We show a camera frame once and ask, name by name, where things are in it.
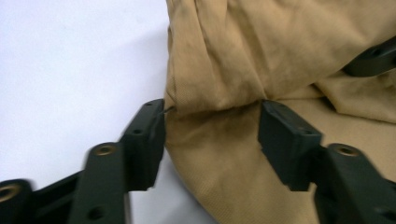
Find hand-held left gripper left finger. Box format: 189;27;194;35
120;98;167;191

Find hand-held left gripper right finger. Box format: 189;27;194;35
257;100;323;192

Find tan pants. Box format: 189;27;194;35
163;0;396;224

